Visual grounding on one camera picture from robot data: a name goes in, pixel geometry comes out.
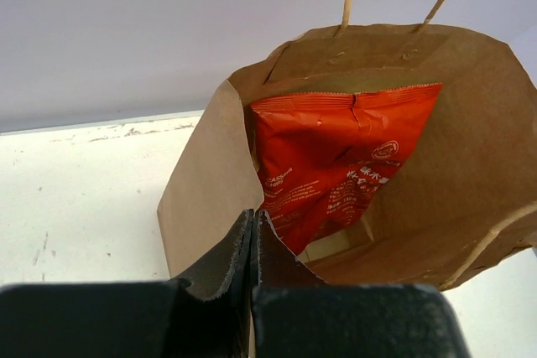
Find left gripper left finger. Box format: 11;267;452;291
1;210;255;357

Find red cassava chips bag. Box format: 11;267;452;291
250;83;442;254

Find brown paper bag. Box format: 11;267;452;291
157;19;536;290

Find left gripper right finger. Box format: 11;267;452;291
251;211;470;357

